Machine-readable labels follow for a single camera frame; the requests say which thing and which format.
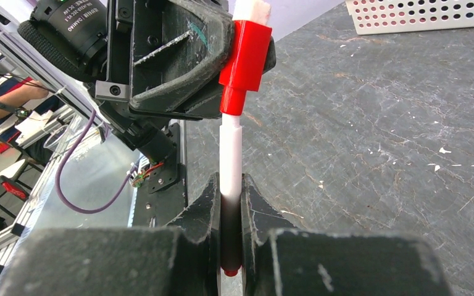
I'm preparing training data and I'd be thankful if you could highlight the white plastic basket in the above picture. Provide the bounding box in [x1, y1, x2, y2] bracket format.
[345, 0, 474, 35]

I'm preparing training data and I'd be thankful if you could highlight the red white marker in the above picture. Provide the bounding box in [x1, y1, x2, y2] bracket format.
[219, 114, 243, 277]

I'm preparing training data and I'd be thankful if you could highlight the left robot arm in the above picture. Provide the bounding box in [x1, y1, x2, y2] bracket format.
[18, 1, 277, 163]

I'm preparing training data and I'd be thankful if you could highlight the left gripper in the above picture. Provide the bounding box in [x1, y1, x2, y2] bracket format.
[83, 0, 277, 136]

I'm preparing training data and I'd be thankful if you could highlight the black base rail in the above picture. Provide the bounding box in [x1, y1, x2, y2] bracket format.
[128, 120, 188, 228]

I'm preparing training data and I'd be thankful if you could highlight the red pen cap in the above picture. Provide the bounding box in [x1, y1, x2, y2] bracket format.
[219, 1, 272, 116]

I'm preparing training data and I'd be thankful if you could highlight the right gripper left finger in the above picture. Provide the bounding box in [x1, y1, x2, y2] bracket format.
[0, 173, 220, 295]

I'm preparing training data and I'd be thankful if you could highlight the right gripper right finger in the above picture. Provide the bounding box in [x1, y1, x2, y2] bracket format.
[241, 174, 452, 295]

